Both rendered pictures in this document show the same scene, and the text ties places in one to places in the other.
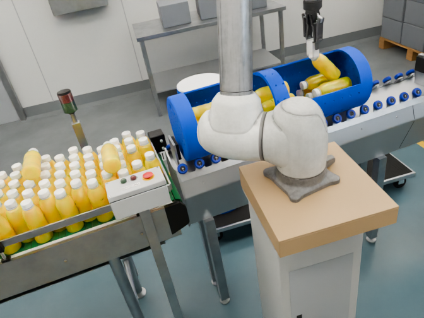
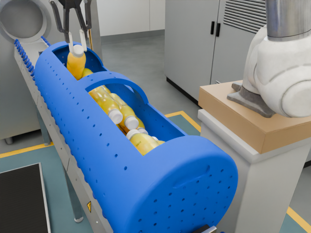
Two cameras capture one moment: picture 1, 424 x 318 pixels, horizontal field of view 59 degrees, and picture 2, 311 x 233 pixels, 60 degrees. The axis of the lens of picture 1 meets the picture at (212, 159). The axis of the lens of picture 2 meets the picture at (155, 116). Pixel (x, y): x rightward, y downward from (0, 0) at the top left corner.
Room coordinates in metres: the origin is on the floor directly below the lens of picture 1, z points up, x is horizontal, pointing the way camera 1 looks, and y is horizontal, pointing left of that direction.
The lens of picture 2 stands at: (1.59, 0.46, 1.54)
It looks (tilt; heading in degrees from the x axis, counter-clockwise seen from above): 31 degrees down; 253
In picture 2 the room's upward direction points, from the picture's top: straight up
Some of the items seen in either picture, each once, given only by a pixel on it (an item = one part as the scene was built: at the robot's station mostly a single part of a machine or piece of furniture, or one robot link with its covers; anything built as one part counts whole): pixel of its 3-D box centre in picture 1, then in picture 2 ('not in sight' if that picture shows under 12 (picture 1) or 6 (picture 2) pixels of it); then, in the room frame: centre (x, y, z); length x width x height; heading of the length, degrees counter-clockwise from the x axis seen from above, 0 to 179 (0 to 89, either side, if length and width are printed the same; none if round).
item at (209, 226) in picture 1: (217, 262); not in sight; (1.36, 0.07, 0.31); 0.06 x 0.06 x 0.63; 14
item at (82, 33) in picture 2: (315, 49); (83, 40); (1.56, -0.52, 1.28); 0.03 x 0.01 x 0.07; 105
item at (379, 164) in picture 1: (375, 200); not in sight; (1.61, -0.88, 0.31); 0.06 x 0.06 x 0.63; 14
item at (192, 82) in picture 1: (200, 82); not in sight; (2.05, -0.01, 1.03); 0.28 x 0.28 x 0.01
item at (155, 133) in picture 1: (158, 142); not in sight; (1.60, 0.24, 0.95); 0.10 x 0.07 x 0.10; 14
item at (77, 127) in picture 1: (109, 209); not in sight; (1.67, 0.61, 0.55); 0.04 x 0.04 x 1.10; 14
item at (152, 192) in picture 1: (137, 192); not in sight; (1.08, 0.28, 1.05); 0.20 x 0.10 x 0.10; 104
